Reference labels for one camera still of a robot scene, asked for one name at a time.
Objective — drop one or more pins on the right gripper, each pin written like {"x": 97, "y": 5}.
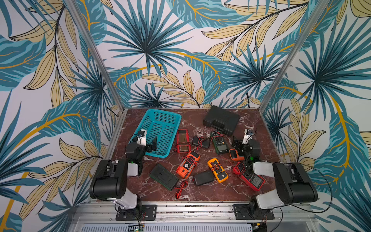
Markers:
{"x": 240, "y": 145}

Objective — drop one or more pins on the red multimeter face down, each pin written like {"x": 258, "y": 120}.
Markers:
{"x": 182, "y": 141}

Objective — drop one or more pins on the red grey multimeter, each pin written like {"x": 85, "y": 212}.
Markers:
{"x": 252, "y": 180}

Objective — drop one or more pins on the red black test leads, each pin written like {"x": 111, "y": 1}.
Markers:
{"x": 180, "y": 188}

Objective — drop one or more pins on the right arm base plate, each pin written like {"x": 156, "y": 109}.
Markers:
{"x": 248, "y": 212}

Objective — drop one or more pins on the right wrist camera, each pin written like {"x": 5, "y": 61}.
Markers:
{"x": 248, "y": 134}

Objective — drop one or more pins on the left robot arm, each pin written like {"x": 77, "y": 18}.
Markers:
{"x": 110, "y": 180}

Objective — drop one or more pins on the green multimeter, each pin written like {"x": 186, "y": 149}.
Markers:
{"x": 219, "y": 142}

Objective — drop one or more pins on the black green multimeter face down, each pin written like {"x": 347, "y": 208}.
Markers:
{"x": 160, "y": 174}

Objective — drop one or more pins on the orange black multimeter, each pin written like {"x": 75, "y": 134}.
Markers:
{"x": 187, "y": 165}

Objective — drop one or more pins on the yellow multimeter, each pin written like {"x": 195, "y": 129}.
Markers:
{"x": 217, "y": 169}

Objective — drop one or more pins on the small black case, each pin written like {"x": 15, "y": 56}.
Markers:
{"x": 203, "y": 178}

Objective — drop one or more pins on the aluminium front rail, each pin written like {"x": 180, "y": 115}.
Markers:
{"x": 179, "y": 212}

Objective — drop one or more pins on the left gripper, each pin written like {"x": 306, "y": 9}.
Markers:
{"x": 149, "y": 146}

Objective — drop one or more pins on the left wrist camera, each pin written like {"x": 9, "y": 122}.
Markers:
{"x": 142, "y": 136}

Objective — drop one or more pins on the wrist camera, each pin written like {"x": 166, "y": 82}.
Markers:
{"x": 248, "y": 134}
{"x": 142, "y": 136}

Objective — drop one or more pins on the black plastic tool case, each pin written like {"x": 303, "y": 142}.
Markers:
{"x": 222, "y": 120}

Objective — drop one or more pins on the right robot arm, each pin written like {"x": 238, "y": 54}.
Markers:
{"x": 292, "y": 183}

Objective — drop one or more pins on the small orange clamp meter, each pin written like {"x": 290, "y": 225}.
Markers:
{"x": 235, "y": 156}

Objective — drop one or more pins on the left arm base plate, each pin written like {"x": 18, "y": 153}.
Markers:
{"x": 146, "y": 213}

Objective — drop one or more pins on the teal plastic basket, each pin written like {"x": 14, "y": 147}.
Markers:
{"x": 164, "y": 126}

